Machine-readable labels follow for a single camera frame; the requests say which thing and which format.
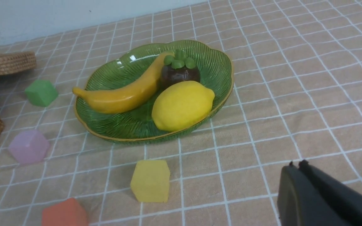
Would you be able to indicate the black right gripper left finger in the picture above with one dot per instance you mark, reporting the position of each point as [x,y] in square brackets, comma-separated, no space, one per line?
[300,203]

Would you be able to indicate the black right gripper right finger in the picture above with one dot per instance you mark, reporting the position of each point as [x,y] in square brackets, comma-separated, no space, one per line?
[346,202]

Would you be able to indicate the yellow lemon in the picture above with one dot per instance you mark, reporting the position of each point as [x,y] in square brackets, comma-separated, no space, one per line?
[182,105]

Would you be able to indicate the dark purple mangosteen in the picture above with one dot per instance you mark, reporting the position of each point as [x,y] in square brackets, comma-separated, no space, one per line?
[178,68]

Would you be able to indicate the yellow banana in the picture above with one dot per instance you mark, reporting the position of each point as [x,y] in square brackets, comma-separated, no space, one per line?
[128,97]

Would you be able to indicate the beige checkered tablecloth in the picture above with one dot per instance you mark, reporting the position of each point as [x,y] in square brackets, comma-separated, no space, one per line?
[297,95]

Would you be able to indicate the yellow cube block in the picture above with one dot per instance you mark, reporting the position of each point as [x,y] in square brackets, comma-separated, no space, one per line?
[151,181]

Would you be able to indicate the green glass plate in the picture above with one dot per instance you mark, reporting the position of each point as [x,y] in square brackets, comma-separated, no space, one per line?
[136,126]

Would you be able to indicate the orange cube block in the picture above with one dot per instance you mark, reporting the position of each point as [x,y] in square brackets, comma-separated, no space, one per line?
[66,213]

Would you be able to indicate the pink cube block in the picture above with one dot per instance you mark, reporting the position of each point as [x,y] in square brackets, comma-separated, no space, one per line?
[29,147]

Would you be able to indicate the green cube block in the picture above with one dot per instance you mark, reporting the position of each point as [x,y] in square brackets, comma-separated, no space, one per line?
[41,93]

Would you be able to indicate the woven wicker basket lid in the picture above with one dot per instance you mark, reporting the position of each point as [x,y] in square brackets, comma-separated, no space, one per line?
[17,62]

